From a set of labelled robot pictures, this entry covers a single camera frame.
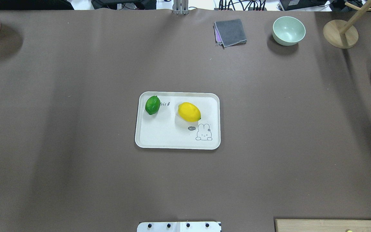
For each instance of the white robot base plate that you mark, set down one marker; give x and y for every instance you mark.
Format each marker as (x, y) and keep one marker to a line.
(180, 226)

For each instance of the folded grey cloth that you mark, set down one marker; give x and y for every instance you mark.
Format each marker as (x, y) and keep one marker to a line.
(229, 33)

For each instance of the wooden stand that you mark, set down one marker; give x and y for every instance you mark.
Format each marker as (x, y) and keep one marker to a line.
(342, 34)

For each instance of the wooden cutting board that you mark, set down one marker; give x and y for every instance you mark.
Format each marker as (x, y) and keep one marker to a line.
(309, 225)

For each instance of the green lime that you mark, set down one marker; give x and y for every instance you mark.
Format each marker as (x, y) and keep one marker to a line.
(152, 105)

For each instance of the mint green bowl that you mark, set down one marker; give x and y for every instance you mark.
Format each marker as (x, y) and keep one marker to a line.
(288, 31)

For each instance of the yellow lemon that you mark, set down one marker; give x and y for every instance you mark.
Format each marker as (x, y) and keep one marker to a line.
(189, 112)

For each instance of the aluminium frame post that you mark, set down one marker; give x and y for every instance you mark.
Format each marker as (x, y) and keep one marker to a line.
(180, 7)

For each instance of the white rabbit tray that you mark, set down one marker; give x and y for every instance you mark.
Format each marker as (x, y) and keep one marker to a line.
(167, 130)

